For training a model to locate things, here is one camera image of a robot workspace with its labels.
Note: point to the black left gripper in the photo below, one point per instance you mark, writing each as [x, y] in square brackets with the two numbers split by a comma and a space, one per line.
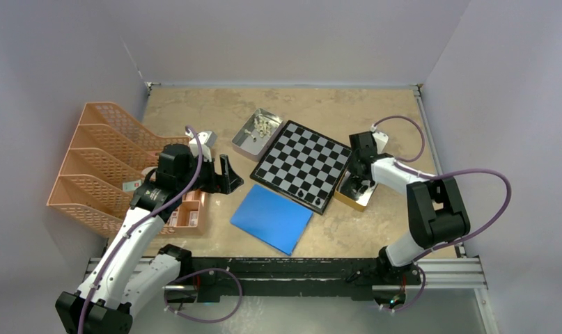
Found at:
[219, 183]

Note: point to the yellow tin with black pieces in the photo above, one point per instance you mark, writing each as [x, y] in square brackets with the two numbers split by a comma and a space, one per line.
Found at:
[356, 197]

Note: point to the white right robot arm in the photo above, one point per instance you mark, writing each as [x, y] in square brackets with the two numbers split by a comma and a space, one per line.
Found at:
[435, 209]

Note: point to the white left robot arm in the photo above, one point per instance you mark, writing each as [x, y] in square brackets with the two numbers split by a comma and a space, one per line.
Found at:
[111, 296]

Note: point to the peach desk organizer tray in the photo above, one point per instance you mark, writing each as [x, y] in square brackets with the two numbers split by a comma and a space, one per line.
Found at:
[189, 218]

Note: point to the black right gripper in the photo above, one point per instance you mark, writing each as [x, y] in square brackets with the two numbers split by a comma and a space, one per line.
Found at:
[352, 168]

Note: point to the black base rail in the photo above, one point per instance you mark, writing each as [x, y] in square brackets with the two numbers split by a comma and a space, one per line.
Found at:
[356, 278]

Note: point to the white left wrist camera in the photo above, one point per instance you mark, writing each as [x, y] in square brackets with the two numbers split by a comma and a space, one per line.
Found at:
[205, 140]

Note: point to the blue mat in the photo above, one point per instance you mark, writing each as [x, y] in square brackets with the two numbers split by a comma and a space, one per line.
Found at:
[271, 218]

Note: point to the white chess pieces pile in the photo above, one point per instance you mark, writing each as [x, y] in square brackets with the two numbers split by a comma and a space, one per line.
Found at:
[263, 128]

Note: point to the peach mesh file rack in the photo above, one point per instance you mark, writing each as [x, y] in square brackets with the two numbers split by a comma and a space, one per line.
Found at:
[108, 149]

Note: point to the pink tin with white pieces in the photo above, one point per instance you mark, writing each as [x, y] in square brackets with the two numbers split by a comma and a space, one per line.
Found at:
[244, 145]

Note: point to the black white chessboard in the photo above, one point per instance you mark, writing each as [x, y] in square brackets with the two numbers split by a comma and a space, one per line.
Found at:
[303, 159]

